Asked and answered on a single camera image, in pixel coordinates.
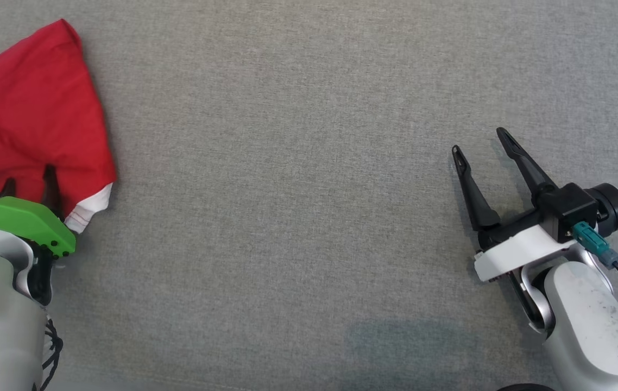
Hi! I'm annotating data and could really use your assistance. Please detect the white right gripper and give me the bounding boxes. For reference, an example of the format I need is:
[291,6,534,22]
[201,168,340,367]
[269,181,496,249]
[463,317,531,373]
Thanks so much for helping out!
[452,128,576,282]

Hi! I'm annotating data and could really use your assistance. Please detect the left cable with teal connector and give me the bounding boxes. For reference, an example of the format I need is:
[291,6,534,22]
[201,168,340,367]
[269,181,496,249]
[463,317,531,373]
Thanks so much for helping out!
[31,318,65,391]

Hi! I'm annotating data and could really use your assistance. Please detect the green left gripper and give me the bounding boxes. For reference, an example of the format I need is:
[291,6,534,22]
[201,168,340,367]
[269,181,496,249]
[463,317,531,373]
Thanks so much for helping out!
[0,165,77,258]

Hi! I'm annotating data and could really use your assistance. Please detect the red shorts with white trim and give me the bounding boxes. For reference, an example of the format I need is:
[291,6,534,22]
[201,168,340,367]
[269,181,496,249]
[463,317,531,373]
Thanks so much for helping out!
[0,19,118,235]

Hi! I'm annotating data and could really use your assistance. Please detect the grey fabric sofa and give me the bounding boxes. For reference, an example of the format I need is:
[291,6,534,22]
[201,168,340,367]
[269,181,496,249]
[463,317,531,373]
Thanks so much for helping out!
[0,0,618,391]

